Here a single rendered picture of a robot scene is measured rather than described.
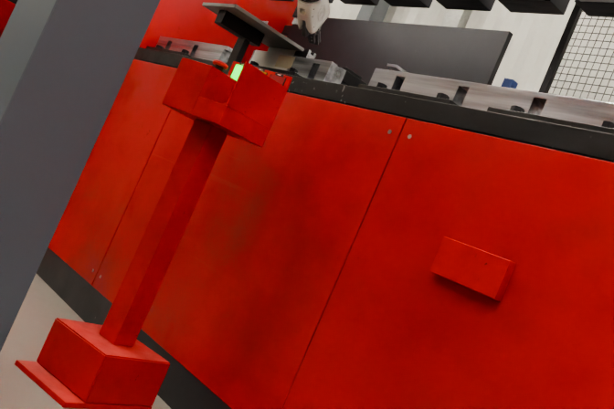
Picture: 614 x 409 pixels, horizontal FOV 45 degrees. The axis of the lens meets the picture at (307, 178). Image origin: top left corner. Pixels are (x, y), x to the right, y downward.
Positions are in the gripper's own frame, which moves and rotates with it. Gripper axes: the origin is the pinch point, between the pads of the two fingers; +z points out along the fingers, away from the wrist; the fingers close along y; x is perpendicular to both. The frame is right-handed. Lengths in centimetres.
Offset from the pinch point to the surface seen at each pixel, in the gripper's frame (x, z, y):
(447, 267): -66, -22, -66
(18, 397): 0, 0, -119
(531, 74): 5, 335, 370
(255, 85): -9.8, -22.2, -41.6
